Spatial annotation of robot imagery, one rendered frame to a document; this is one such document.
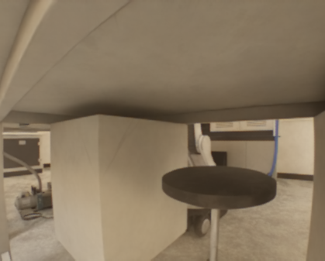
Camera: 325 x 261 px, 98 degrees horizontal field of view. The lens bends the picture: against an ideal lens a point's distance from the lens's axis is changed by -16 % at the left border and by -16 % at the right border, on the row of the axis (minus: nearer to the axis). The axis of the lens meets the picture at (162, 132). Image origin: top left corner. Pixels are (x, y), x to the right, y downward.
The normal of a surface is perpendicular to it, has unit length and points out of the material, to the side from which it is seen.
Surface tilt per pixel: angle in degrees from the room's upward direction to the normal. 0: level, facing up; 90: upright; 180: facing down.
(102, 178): 90
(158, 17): 180
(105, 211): 90
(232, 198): 90
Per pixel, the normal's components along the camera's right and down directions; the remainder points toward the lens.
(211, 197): -0.34, -0.02
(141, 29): 0.00, 1.00
